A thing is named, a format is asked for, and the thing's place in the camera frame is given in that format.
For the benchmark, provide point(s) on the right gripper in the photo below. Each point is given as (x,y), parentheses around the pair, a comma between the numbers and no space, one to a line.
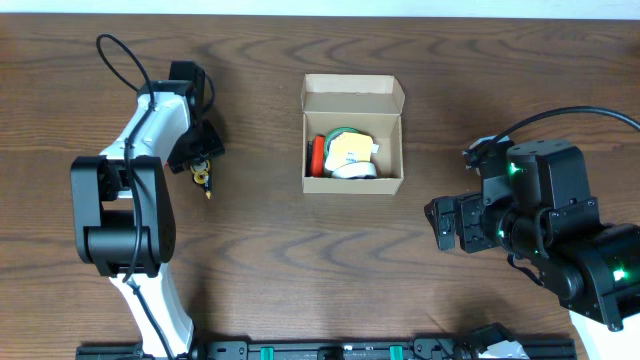
(470,225)

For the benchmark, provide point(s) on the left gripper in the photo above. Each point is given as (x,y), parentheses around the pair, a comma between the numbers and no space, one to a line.
(201,148)

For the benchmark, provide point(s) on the white tape roll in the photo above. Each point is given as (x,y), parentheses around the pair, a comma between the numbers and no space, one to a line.
(356,170)

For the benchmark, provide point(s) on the red cylindrical lighter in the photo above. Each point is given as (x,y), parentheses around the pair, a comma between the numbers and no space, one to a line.
(316,167)

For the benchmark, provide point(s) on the green tape roll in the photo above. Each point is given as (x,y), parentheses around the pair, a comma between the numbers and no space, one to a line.
(334,134)

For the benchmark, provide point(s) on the brown cardboard box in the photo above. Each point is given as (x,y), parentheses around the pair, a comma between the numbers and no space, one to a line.
(370,104)

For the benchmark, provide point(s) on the red utility knife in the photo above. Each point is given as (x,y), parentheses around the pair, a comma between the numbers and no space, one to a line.
(309,156)

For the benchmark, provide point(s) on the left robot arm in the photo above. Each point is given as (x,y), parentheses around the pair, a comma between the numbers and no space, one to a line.
(124,221)

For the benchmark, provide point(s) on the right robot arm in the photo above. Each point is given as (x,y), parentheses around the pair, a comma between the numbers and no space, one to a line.
(535,203)

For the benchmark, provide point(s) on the black mounting rail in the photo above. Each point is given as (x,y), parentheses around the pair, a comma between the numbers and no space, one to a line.
(488,342)

